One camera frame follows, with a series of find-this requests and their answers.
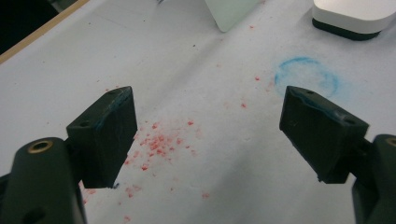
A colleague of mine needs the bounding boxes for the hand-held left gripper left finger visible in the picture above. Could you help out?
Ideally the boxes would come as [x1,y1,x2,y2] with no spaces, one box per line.
[65,86,138,190]

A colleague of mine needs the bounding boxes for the white whiteboard eraser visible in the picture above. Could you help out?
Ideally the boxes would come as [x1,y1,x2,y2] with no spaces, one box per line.
[311,0,396,42]

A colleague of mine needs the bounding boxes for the white scribbled whiteboard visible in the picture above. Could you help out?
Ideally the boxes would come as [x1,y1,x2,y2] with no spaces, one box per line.
[204,0,262,34]

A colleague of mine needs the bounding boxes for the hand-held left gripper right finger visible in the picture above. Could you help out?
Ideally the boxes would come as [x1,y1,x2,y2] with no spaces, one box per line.
[278,85,371,185]

